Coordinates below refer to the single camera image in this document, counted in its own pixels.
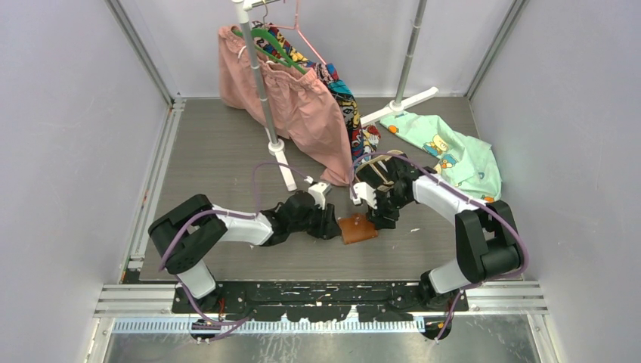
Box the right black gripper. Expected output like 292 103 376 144
365 187 411 230

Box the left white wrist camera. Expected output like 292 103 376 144
305 176 332 209

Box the pink skirt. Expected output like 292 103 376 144
218 26 352 186

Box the colourful comic print garment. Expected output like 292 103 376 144
252 20 381 159

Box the pink wire hanger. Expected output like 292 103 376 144
274 0 327 64

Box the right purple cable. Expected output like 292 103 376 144
348 151 531 343

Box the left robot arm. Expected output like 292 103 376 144
147 191 341 312

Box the white clothes rack left post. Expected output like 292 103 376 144
232 0 297 191

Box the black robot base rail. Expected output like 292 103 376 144
197 281 469 323

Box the brown leather card holder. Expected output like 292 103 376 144
338 213 378 245

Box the mint cartoon print cloth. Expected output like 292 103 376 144
379 112 502 202

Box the green clothes hanger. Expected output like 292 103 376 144
247 28 307 74

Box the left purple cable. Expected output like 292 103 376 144
159 161 315 342

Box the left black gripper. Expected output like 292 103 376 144
290 200 341 239

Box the white clothes rack post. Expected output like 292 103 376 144
361 0 438 126
232 0 297 191

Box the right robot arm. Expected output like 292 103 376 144
357 161 528 311

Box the purple cable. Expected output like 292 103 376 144
348 151 531 343
159 161 315 342

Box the white clothes rack right post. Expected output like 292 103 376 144
361 0 438 126

